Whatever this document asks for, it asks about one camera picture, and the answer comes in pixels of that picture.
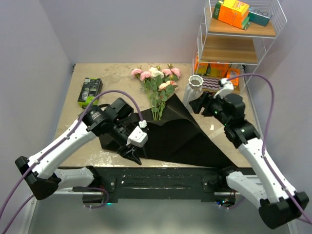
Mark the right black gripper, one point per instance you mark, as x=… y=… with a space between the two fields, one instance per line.
x=205 y=100

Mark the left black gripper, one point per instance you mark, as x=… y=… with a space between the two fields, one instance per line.
x=130 y=153

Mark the peach rose stem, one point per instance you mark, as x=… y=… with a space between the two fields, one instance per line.
x=166 y=90

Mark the black wrapping paper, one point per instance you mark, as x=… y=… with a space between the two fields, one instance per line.
x=177 y=138

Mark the white rose stem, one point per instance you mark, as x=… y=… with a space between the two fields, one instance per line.
x=153 y=84

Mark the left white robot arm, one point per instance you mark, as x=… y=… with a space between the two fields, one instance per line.
x=41 y=171

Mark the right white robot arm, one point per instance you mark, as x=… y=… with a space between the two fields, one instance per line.
x=278 y=202

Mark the white ribbed ceramic vase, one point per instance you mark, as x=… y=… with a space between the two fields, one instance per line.
x=193 y=90

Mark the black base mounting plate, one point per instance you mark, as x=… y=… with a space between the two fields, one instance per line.
x=203 y=184

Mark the pink rose stem right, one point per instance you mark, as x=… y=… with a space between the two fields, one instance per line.
x=171 y=73

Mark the pink rose stem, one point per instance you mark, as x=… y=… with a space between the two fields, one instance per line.
x=171 y=73
x=146 y=81

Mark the orange packet bottom shelf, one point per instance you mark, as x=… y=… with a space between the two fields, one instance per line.
x=233 y=73

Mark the pink rose stem left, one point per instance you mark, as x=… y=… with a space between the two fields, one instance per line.
x=146 y=81

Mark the black green product box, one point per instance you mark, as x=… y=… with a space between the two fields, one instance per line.
x=90 y=89

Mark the orange box top shelf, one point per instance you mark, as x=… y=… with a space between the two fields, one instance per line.
x=232 y=12

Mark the teal box top shelf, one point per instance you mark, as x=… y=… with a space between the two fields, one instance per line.
x=259 y=17

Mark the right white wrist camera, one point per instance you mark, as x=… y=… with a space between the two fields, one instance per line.
x=226 y=87

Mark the white wire wooden shelf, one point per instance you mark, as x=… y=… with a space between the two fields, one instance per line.
x=218 y=42

